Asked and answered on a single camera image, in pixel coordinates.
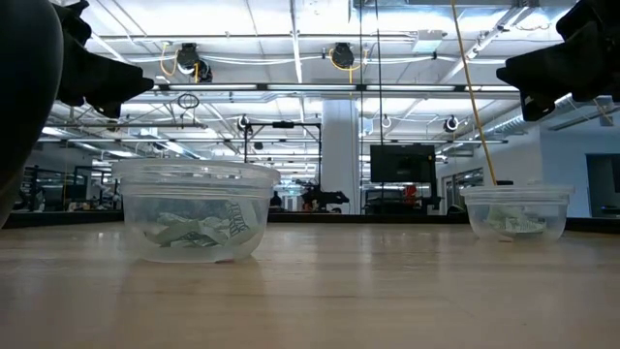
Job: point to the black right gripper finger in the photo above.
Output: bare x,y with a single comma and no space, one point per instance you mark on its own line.
537,72
534,109

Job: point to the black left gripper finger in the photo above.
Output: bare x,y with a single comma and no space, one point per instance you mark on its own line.
111,80
111,109

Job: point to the black background robot arm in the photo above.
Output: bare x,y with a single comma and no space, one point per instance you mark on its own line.
322,197

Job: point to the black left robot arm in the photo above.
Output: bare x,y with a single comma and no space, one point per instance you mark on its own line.
24,97

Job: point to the yellow slanted pole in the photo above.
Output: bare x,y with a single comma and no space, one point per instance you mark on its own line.
477,116

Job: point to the large clear plastic bin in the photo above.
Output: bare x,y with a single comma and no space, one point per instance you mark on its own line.
140,194

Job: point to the black background workstation shelving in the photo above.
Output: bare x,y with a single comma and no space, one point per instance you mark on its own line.
58,191

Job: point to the black monitor screen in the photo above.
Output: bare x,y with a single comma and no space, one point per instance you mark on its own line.
402,164

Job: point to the red background object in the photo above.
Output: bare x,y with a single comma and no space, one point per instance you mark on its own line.
410,195

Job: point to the person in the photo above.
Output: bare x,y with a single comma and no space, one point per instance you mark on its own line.
276,199

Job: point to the white building column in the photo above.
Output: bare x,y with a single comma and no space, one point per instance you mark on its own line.
341,155

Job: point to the overhead light bar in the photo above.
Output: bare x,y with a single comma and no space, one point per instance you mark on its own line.
310,87

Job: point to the silver ventilation duct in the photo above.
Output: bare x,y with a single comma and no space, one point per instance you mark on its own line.
508,127

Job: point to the black table edge rail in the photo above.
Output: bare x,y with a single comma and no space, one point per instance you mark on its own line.
72,218

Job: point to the black metal frame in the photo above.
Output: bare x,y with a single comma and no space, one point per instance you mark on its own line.
283,125

